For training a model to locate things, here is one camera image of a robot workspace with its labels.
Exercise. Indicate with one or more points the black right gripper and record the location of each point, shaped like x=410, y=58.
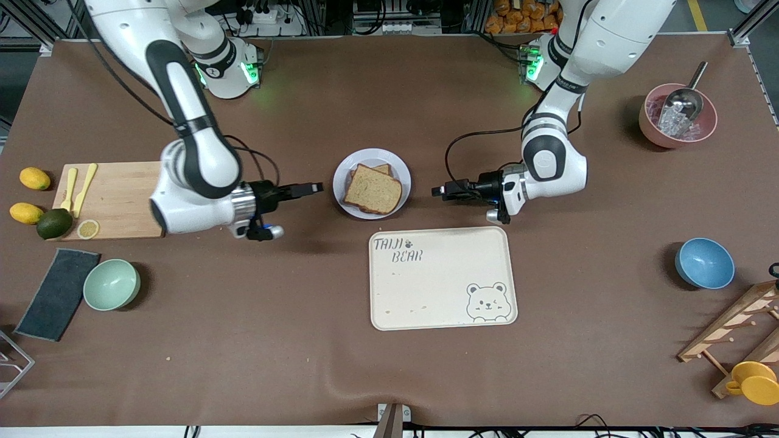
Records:
x=266, y=191

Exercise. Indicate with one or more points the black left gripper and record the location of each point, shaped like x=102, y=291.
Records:
x=487, y=182

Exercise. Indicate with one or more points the white round plate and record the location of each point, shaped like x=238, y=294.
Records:
x=389, y=164

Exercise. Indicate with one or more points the brown bread slice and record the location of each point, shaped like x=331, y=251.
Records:
x=382, y=168
x=372, y=190

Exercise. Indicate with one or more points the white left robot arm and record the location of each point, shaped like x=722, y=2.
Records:
x=551, y=164

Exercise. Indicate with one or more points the cream bear print tray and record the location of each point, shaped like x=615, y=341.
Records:
x=438, y=286

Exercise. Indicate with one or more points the white power strip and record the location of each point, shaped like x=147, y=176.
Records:
x=268, y=17

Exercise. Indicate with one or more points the wooden cutting board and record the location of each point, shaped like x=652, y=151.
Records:
x=122, y=194

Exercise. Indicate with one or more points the orange snack bag pile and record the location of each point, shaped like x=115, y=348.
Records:
x=523, y=18

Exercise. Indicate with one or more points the pink bowl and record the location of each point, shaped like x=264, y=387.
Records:
x=648, y=125

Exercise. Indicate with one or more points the mint green bowl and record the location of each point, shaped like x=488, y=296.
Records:
x=111, y=285

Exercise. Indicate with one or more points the yellow plastic knife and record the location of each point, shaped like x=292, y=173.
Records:
x=85, y=188

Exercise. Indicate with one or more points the lemon slice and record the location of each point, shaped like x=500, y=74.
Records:
x=88, y=229

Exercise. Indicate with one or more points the clear ice cubes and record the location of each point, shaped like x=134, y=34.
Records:
x=674, y=125

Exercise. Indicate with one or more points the yellow plastic fork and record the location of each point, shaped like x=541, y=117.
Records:
x=69, y=190

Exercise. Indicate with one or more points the metal scoop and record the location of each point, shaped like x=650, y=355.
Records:
x=684, y=100

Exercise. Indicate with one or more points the green lime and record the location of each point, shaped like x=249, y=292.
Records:
x=54, y=224

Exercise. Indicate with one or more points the blue bowl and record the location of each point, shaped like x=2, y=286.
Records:
x=705, y=263

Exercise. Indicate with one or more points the dark grey cloth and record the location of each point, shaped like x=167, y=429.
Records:
x=58, y=295

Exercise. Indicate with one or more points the yellow lemon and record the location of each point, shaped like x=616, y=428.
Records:
x=27, y=213
x=34, y=178

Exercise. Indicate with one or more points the wooden dish rack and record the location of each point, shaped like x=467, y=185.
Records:
x=739, y=316

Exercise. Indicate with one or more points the dark green mug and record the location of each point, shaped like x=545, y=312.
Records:
x=775, y=271

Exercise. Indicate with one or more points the yellow mug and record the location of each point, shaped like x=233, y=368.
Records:
x=754, y=383

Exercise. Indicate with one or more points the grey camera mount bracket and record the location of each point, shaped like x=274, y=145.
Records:
x=392, y=420

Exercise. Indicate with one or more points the aluminium frame post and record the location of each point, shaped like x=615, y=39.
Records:
x=45, y=47
x=739, y=36

